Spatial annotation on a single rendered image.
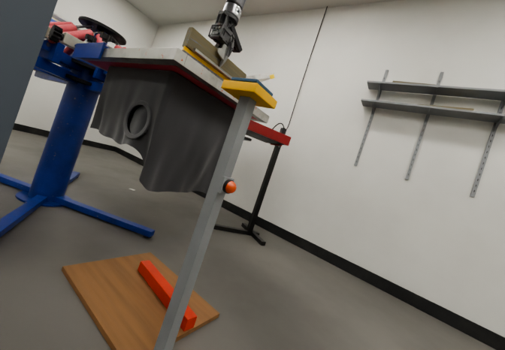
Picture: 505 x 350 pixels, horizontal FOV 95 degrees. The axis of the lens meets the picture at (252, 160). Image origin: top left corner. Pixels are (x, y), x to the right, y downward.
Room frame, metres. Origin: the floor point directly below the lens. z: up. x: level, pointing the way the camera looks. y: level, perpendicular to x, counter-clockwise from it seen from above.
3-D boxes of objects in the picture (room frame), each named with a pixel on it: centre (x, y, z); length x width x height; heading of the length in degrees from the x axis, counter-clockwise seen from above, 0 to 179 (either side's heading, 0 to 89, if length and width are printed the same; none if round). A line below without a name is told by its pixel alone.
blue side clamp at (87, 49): (1.03, 0.83, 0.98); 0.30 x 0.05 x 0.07; 56
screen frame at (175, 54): (1.13, 0.48, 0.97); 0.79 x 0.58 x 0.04; 56
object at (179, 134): (0.97, 0.24, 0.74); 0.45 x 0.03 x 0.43; 146
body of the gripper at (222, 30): (0.97, 0.29, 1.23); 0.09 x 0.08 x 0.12; 146
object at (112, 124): (0.95, 0.53, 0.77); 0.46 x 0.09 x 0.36; 56
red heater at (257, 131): (2.35, 0.09, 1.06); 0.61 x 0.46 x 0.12; 116
